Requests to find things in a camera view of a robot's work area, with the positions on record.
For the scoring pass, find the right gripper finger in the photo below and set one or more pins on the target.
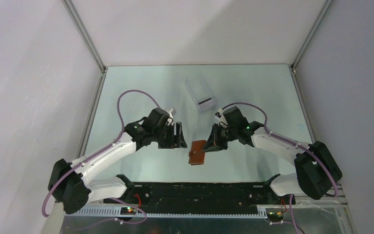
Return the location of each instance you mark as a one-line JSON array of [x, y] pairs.
[[211, 143], [218, 141]]

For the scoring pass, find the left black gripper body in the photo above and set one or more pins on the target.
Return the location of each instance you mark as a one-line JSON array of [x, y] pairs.
[[158, 132]]

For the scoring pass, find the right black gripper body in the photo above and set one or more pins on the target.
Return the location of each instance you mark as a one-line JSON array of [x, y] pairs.
[[231, 131]]

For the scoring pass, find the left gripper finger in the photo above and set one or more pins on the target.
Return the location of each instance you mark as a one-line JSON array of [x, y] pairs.
[[179, 140], [167, 138]]

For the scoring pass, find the brown leather card holder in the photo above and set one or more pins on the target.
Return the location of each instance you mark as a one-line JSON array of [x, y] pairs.
[[196, 155]]

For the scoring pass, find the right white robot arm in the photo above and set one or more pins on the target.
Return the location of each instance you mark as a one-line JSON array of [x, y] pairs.
[[316, 169]]

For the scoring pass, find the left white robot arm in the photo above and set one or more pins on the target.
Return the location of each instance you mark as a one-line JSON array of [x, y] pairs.
[[74, 184]]

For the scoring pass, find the card with black stripe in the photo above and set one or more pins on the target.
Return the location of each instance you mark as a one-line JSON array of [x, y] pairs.
[[206, 102]]

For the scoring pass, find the clear plastic card box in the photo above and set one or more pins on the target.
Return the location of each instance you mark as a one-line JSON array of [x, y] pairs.
[[199, 90]]

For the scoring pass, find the left circuit board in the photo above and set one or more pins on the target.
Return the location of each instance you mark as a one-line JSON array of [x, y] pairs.
[[128, 211]]

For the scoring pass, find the circuit board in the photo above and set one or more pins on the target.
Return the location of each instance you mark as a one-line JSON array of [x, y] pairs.
[[276, 214], [128, 211]]

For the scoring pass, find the right circuit board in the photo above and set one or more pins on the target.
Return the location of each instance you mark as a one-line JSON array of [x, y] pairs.
[[276, 214]]

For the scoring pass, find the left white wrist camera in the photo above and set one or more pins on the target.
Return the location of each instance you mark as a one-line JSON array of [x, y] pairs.
[[171, 112]]

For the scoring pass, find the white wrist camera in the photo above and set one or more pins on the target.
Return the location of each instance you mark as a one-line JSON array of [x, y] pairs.
[[171, 112], [219, 115]]

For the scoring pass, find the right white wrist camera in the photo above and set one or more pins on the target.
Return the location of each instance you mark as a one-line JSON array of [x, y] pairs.
[[219, 115]]

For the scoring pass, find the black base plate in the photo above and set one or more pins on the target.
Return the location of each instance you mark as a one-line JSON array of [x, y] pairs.
[[183, 198]]

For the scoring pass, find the aluminium frame rail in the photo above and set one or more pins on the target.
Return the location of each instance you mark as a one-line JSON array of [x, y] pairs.
[[112, 207]]

